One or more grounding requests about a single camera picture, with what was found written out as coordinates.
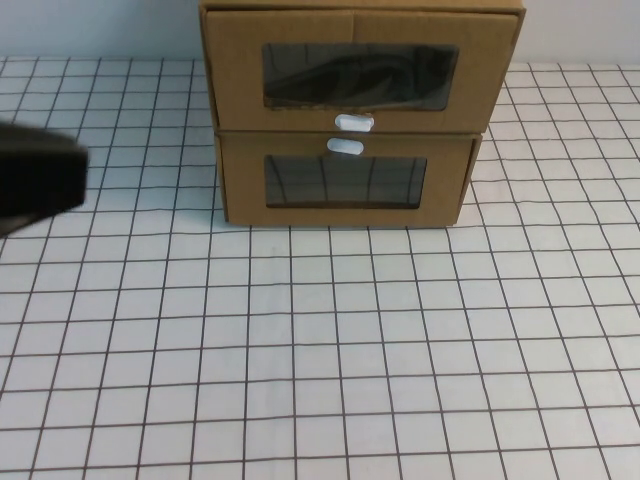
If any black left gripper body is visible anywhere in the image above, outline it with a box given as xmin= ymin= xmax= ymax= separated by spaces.
xmin=0 ymin=121 xmax=90 ymax=240

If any cardboard drawer with window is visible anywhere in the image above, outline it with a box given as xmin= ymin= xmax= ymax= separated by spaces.
xmin=204 ymin=9 xmax=522 ymax=133
xmin=221 ymin=133 xmax=477 ymax=228

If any white plastic drawer pull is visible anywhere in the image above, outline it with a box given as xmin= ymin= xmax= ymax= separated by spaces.
xmin=333 ymin=113 xmax=376 ymax=134
xmin=325 ymin=136 xmax=366 ymax=157

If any brown cardboard shoe box shell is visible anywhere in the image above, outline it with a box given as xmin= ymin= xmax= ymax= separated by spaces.
xmin=215 ymin=128 xmax=485 ymax=230
xmin=198 ymin=0 xmax=528 ymax=134

